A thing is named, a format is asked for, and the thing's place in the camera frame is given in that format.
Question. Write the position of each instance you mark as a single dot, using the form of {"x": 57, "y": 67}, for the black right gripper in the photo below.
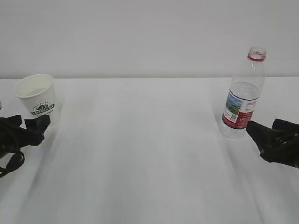
{"x": 273, "y": 146}

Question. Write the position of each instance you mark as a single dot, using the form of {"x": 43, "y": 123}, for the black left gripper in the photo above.
{"x": 13, "y": 137}

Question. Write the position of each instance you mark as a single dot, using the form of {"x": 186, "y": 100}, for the white paper coffee cup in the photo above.
{"x": 37, "y": 94}

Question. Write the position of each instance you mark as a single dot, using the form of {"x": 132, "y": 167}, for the clear plastic water bottle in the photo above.
{"x": 243, "y": 94}

